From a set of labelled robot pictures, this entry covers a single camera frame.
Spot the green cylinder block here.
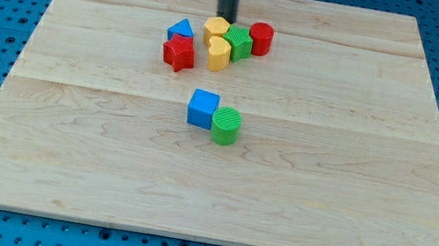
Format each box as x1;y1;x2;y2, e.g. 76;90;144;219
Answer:
210;107;242;146

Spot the blue cube block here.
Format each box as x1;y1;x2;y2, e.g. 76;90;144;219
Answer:
186;88;220;130

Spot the red cylinder block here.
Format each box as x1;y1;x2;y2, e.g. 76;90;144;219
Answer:
249;22;275;56

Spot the light wooden board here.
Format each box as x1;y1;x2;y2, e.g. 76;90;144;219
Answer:
0;0;439;246

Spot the green star block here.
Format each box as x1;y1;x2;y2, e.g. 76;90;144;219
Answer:
223;25;253;62

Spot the yellow hexagon block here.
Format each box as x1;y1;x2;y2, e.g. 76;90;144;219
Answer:
203;16;231;46

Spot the yellow heart block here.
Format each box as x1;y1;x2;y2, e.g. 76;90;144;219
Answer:
207;35;231;71

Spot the red star block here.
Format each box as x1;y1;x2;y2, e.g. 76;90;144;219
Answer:
163;34;195;72

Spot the blue triangle block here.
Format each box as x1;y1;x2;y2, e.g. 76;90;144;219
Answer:
167;19;194;41

